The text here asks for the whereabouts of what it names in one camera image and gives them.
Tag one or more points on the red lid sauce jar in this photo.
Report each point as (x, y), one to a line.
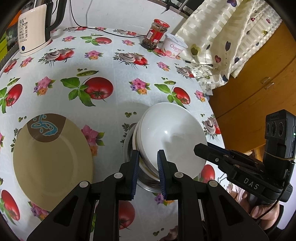
(154, 35)

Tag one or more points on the green box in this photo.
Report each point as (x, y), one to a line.
(3, 47)

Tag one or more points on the cream electric kettle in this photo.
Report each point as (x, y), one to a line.
(35, 26)

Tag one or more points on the person's right hand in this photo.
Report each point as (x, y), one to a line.
(266, 221)

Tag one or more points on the floral vegetable tablecloth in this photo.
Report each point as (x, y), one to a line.
(103, 83)

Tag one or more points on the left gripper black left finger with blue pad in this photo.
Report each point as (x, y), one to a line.
(128, 183)

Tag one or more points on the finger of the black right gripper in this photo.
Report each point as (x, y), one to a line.
(226, 160)

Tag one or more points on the wooden cabinet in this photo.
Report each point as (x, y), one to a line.
(265, 85)

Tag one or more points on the cream heart pattern curtain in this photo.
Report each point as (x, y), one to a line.
(223, 35)

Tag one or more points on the beige plate brown patch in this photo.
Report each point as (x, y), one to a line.
(51, 156)

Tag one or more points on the white yogurt cup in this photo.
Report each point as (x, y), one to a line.
(173, 46)

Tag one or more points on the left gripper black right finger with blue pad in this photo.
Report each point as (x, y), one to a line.
(169, 185)

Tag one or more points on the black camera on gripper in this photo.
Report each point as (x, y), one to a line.
(279, 154)

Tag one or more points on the white bowl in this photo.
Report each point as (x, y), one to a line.
(169, 127)

